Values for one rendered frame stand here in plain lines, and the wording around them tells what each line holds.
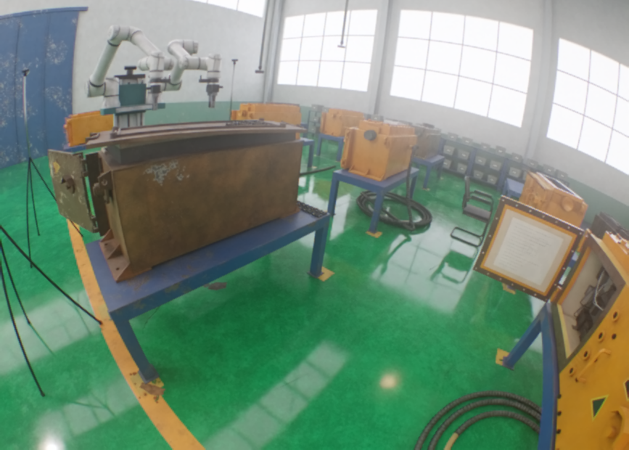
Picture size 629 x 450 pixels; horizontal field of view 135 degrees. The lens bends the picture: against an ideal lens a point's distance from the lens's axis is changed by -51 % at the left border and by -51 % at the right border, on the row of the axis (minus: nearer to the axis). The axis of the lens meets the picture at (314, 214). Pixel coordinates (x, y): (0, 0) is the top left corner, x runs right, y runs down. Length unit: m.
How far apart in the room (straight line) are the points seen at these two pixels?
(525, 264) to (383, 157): 2.36
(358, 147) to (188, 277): 2.90
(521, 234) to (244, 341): 1.99
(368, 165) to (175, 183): 2.77
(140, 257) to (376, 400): 1.62
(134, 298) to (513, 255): 2.23
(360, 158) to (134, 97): 2.89
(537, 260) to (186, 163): 2.20
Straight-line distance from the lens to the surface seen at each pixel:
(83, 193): 2.02
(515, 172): 9.01
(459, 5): 11.07
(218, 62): 1.77
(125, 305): 1.43
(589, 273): 2.05
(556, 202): 3.44
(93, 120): 6.64
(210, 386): 1.79
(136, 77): 2.96
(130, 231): 1.46
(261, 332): 2.02
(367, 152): 3.69
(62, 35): 10.64
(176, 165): 1.44
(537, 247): 1.94
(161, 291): 1.47
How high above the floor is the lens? 1.56
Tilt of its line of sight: 24 degrees down
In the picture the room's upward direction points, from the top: 7 degrees clockwise
